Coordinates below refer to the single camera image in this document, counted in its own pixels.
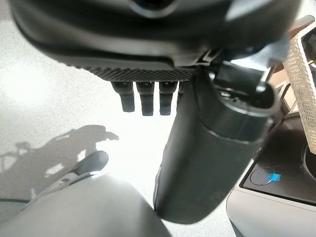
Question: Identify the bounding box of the white wicker laundry basket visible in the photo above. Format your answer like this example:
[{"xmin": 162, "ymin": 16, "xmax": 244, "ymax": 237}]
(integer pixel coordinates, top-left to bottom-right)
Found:
[{"xmin": 282, "ymin": 14, "xmax": 316, "ymax": 149}]

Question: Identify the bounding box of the grey washing machine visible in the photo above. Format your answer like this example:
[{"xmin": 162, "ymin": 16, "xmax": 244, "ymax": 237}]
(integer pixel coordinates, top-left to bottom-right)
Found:
[{"xmin": 226, "ymin": 111, "xmax": 316, "ymax": 237}]

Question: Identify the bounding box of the silver left robot leg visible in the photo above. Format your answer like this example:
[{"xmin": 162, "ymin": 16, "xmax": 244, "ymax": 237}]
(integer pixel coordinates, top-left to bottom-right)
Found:
[{"xmin": 0, "ymin": 150, "xmax": 172, "ymax": 237}]

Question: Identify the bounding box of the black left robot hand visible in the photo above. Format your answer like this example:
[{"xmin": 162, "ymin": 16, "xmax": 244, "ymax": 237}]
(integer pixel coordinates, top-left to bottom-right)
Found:
[{"xmin": 9, "ymin": 0, "xmax": 301, "ymax": 226}]

